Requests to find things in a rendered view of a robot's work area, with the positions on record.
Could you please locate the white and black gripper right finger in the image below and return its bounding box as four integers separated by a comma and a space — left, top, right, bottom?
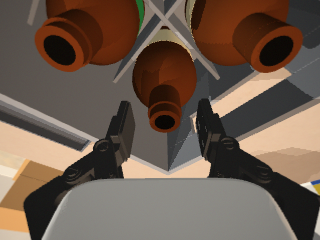
195, 98, 320, 240

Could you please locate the grey rectangular tray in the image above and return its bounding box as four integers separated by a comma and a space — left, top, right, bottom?
0, 100, 92, 152

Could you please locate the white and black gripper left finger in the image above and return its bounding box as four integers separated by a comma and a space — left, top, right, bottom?
23, 101, 135, 240

